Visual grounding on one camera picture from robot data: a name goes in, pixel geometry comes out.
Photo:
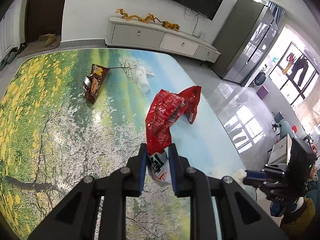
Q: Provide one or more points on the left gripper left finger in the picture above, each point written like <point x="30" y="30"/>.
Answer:
<point x="96" y="204"/>

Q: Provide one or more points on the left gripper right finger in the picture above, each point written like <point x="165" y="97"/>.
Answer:
<point x="219" y="207"/>

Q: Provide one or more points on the red snack bag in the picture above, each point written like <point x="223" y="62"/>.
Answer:
<point x="164" y="111"/>

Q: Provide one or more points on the white tissue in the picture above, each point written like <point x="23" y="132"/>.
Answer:
<point x="238" y="176"/>

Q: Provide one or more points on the blue gloved right hand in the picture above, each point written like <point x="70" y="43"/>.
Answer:
<point x="277" y="209"/>

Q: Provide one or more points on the white side cabinet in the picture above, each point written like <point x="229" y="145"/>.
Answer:
<point x="280" y="153"/>

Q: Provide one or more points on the purple stool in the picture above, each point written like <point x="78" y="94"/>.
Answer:
<point x="262" y="92"/>

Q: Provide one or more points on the landscape print coffee table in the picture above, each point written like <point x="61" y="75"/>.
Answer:
<point x="52" y="136"/>

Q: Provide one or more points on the washing machine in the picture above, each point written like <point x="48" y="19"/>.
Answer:
<point x="261" y="77"/>

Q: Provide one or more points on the hanging black trousers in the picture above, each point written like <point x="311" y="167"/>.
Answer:
<point x="300" y="63"/>

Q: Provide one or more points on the brown snack bag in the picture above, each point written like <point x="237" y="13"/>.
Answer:
<point x="93" y="82"/>

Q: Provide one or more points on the grey refrigerator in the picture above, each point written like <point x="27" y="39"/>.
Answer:
<point x="243" y="39"/>

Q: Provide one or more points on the grey slippers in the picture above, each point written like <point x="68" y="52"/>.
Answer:
<point x="8" y="59"/>

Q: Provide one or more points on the brown door mat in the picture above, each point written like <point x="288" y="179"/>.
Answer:
<point x="38" y="46"/>

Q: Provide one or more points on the tan boots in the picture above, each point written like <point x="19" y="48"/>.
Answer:
<point x="48" y="39"/>

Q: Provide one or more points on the white tv cabinet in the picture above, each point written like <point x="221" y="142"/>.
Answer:
<point x="135" y="34"/>

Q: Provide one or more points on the golden dragon ornament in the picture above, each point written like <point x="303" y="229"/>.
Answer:
<point x="126" y="16"/>

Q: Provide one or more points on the golden tiger ornament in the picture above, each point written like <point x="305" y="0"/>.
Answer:
<point x="172" y="26"/>

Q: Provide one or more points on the dark brown entrance door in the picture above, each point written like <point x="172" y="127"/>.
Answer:
<point x="43" y="17"/>

